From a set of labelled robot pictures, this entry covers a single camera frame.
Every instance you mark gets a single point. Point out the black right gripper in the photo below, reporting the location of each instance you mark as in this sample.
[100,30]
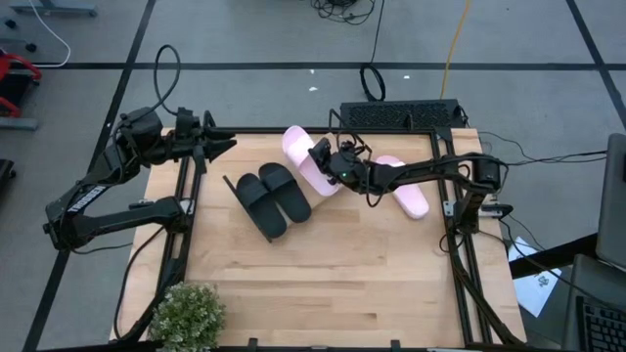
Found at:
[347,171]

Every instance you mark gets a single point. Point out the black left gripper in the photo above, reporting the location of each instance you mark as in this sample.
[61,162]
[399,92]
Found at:
[188,139]

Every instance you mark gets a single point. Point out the pink slide sandal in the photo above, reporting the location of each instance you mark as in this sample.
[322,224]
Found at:
[298,146]
[413,200]

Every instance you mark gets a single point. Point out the black slide sandal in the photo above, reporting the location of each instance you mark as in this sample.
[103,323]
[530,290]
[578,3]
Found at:
[261,207]
[286,193]

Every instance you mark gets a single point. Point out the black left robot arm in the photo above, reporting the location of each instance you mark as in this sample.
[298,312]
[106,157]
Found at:
[122,220]

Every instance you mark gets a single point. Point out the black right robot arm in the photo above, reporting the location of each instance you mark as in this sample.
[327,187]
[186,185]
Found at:
[430,168]

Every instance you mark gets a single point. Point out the black perforated metal box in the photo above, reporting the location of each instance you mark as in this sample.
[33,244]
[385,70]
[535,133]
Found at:
[391,115]

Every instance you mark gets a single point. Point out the green artificial plant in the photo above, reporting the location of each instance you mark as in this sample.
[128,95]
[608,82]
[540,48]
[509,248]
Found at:
[188,318]

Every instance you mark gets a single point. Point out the grey metal desk foot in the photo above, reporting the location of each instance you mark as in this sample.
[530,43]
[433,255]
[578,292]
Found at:
[54,9]
[17,123]

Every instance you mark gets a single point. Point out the black table clamp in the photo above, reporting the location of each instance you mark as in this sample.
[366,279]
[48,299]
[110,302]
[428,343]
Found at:
[395,345]
[253,344]

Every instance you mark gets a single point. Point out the black caster wheel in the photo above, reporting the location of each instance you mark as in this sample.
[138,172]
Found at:
[31,48]
[11,24]

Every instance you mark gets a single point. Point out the red chair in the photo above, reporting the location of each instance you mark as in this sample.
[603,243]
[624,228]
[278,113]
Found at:
[19,59]

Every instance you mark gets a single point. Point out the white paper sheet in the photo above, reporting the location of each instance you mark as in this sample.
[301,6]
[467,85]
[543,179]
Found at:
[535,288]

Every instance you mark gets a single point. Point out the black metal beam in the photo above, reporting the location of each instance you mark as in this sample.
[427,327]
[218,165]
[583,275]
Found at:
[552,256]

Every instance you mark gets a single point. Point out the grey computer monitor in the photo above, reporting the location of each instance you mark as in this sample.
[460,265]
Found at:
[613,205]

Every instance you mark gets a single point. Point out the dark laptop keyboard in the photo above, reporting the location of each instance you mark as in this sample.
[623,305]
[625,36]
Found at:
[601,322]

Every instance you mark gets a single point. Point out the black metal table frame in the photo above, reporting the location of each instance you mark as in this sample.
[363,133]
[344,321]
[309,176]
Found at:
[274,130]

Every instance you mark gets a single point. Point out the grey metal frame bracket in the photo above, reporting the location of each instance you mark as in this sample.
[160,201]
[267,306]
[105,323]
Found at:
[450,208]

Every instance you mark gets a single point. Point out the small black camera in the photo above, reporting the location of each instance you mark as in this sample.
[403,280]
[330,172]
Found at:
[496,210]

